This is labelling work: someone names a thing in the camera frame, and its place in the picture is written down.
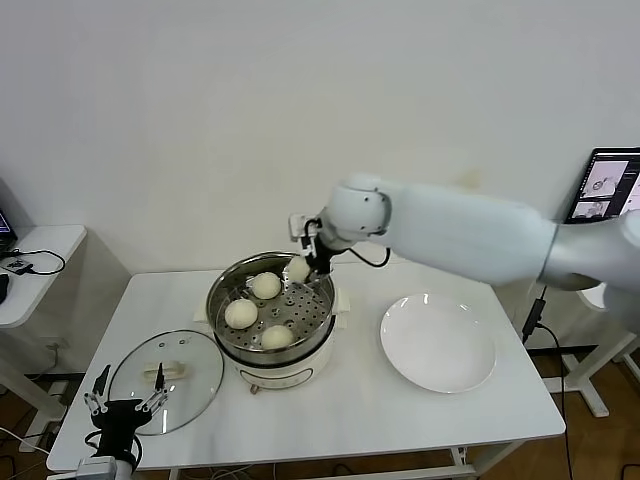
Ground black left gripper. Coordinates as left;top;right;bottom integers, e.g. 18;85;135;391
82;362;170;460

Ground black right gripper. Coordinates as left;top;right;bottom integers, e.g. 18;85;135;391
304;233;338;289

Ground white steamed baozi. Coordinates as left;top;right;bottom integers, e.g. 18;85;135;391
261;324;295;351
250;272;282;301
288;255;314;282
224;298;259;331

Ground glass lid with cream handle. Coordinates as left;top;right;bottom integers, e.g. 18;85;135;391
108;328;225;436

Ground stainless steel steamer basket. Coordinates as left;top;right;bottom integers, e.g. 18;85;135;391
193;252;351;354

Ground cream electric cooker pot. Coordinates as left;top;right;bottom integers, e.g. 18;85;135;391
192;304;350;397

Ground white round plate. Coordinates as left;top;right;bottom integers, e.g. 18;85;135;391
378;292;498;394

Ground white side table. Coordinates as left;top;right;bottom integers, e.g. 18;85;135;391
542;287;640;419
0;224;89;436

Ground black open laptop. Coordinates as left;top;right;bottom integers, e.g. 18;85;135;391
0;208;20;257

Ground grey open laptop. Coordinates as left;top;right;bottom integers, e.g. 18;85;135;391
564;147;640;224

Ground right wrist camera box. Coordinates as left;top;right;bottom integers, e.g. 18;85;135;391
288;212;321;256

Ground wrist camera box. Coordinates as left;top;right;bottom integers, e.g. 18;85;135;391
288;212;321;256
74;455;134;480

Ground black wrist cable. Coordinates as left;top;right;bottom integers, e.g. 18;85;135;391
343;244;392;269

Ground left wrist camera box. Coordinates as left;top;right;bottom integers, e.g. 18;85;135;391
74;455;134;480

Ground black looped cable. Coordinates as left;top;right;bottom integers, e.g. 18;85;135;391
9;248;68;277

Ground white table leg frame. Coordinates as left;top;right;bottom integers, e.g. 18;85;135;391
169;447;481;480

